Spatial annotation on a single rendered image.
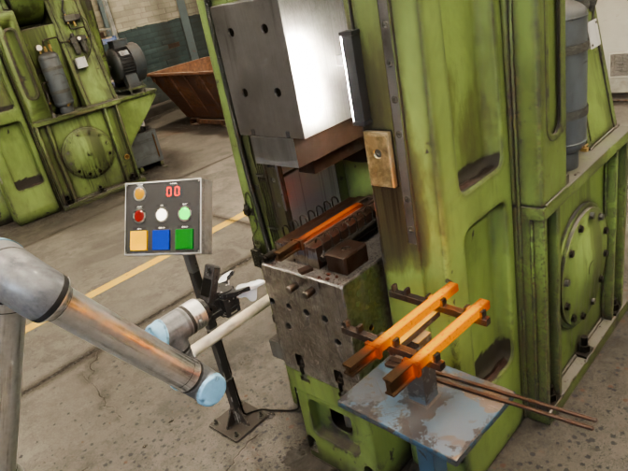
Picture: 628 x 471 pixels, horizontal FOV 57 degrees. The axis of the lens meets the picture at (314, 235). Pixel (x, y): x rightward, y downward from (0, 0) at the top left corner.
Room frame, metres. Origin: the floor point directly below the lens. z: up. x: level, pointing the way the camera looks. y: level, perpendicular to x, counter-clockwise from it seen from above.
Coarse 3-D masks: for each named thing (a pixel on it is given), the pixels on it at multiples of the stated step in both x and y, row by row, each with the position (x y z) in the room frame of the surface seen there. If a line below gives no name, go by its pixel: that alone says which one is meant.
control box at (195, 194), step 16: (128, 192) 2.18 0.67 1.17; (144, 192) 2.15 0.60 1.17; (160, 192) 2.12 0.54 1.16; (176, 192) 2.09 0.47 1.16; (192, 192) 2.07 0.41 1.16; (208, 192) 2.09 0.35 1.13; (128, 208) 2.15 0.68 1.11; (144, 208) 2.12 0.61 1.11; (160, 208) 2.09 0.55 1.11; (176, 208) 2.06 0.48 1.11; (192, 208) 2.04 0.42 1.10; (208, 208) 2.07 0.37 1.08; (128, 224) 2.12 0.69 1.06; (144, 224) 2.09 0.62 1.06; (160, 224) 2.06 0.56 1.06; (176, 224) 2.04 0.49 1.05; (192, 224) 2.01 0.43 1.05; (208, 224) 2.04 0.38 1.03; (128, 240) 2.09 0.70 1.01; (208, 240) 2.01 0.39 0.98
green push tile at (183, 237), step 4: (176, 232) 2.01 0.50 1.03; (180, 232) 2.01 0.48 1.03; (184, 232) 2.00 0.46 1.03; (188, 232) 1.99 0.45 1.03; (192, 232) 1.99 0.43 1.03; (176, 236) 2.01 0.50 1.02; (180, 236) 2.00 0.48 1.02; (184, 236) 1.99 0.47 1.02; (188, 236) 1.99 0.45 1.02; (192, 236) 1.98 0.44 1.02; (176, 240) 2.00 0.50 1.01; (180, 240) 1.99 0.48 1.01; (184, 240) 1.99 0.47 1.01; (188, 240) 1.98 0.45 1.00; (192, 240) 1.97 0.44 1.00; (176, 244) 1.99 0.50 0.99; (180, 244) 1.99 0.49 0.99; (184, 244) 1.98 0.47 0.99; (188, 244) 1.97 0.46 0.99; (192, 244) 1.97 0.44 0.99; (176, 248) 1.99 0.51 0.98; (180, 248) 1.98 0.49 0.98; (184, 248) 1.97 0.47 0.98; (188, 248) 1.97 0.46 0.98; (192, 248) 1.96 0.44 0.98
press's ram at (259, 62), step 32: (256, 0) 1.75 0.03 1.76; (288, 0) 1.71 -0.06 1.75; (320, 0) 1.80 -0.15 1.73; (224, 32) 1.87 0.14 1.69; (256, 32) 1.77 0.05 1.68; (288, 32) 1.70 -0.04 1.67; (320, 32) 1.78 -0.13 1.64; (224, 64) 1.90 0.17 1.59; (256, 64) 1.79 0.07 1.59; (288, 64) 1.69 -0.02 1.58; (320, 64) 1.77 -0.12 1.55; (256, 96) 1.82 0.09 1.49; (288, 96) 1.71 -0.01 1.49; (320, 96) 1.75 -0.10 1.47; (256, 128) 1.84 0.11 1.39; (288, 128) 1.73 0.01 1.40; (320, 128) 1.74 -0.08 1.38
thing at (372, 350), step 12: (444, 288) 1.39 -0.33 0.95; (456, 288) 1.40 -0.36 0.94; (432, 300) 1.35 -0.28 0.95; (420, 312) 1.30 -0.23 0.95; (396, 324) 1.27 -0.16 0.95; (408, 324) 1.26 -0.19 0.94; (384, 336) 1.22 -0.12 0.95; (372, 348) 1.18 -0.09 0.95; (384, 348) 1.20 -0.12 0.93; (348, 360) 1.15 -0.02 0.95; (360, 360) 1.15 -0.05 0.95; (372, 360) 1.17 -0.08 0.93; (348, 372) 1.13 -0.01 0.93
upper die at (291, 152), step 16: (336, 128) 1.86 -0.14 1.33; (352, 128) 1.91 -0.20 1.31; (256, 144) 1.85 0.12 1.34; (272, 144) 1.80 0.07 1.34; (288, 144) 1.74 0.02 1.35; (304, 144) 1.75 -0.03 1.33; (320, 144) 1.80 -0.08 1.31; (336, 144) 1.85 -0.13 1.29; (256, 160) 1.87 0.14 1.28; (272, 160) 1.81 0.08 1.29; (288, 160) 1.75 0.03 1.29; (304, 160) 1.74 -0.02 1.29
